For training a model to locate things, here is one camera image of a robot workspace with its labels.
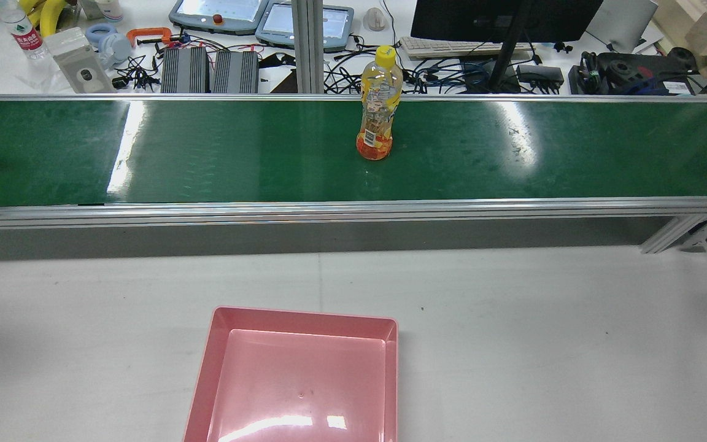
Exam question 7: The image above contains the orange drink bottle yellow cap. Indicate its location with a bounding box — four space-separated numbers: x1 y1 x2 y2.
356 45 404 161

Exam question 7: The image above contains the pink plastic basket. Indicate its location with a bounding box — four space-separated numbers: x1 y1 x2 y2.
183 306 399 442

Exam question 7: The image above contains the green conveyor belt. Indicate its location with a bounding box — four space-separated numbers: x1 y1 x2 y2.
0 99 707 207
0 93 707 254

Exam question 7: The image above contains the white keyboard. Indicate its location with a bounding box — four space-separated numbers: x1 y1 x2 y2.
400 36 535 61

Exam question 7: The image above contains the black Huawei monitor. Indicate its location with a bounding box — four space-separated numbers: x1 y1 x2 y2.
411 0 605 93

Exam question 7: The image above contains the grey teach pendant red button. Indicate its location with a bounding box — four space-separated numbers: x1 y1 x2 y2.
168 0 270 36

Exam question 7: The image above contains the orange clamp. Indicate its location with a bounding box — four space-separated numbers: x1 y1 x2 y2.
126 28 184 47

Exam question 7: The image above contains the black equipment case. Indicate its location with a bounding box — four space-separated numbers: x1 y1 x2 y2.
568 52 698 95

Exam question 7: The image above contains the white plastic jar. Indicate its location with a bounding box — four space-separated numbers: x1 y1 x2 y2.
94 0 124 22

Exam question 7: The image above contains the water bottle red label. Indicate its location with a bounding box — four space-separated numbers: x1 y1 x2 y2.
0 0 51 61

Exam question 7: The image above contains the beige cardboard box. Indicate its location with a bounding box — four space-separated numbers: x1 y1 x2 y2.
653 0 707 41

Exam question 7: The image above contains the large black cable tangle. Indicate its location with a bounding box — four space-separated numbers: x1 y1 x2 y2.
323 36 417 95

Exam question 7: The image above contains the blue cable bundle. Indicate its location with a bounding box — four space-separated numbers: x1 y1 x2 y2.
415 57 496 93

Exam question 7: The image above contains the aluminium profile post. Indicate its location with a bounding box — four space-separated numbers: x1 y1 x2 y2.
291 0 325 95

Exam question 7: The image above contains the small black cable tangle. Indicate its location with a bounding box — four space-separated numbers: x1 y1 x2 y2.
111 54 161 91

